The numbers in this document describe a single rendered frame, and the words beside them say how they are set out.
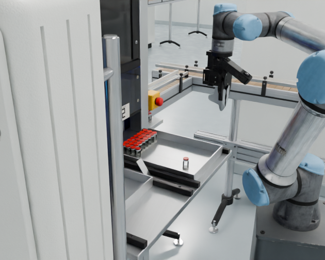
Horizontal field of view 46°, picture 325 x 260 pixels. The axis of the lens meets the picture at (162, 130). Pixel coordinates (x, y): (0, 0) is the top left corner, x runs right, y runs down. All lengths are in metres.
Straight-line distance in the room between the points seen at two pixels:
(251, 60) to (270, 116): 0.44
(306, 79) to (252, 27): 0.33
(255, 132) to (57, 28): 2.67
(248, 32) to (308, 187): 0.50
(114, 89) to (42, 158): 0.20
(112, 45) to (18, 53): 0.20
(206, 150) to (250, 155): 0.90
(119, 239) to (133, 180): 0.66
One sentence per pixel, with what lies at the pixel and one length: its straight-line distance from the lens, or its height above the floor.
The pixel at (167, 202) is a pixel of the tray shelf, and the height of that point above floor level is 0.88.
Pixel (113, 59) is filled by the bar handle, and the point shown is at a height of 1.45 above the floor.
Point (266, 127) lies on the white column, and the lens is 2.96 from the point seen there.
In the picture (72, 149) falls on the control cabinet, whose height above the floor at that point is 1.38.
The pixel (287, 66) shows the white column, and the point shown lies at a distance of 2.80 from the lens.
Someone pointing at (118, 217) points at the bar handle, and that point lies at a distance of 0.67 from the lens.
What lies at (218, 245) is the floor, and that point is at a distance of 2.46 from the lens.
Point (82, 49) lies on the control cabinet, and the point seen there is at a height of 1.48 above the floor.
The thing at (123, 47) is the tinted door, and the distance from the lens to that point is 1.49.
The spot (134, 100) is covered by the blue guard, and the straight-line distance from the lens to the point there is 1.59.
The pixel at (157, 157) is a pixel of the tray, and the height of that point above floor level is 0.88.
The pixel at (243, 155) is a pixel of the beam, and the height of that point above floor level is 0.48.
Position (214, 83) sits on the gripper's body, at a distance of 1.35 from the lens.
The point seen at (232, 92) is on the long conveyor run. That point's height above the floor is 0.88.
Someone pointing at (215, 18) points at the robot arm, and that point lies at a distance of 1.31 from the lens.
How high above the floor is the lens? 1.58
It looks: 24 degrees down
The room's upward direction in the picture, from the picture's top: 1 degrees clockwise
